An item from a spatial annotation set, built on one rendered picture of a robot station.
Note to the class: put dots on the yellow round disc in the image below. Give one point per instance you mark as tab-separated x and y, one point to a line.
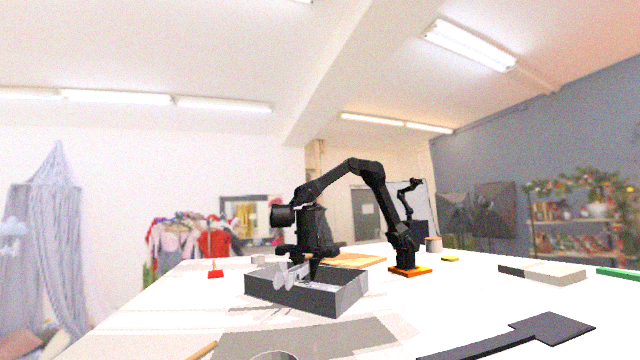
449	258

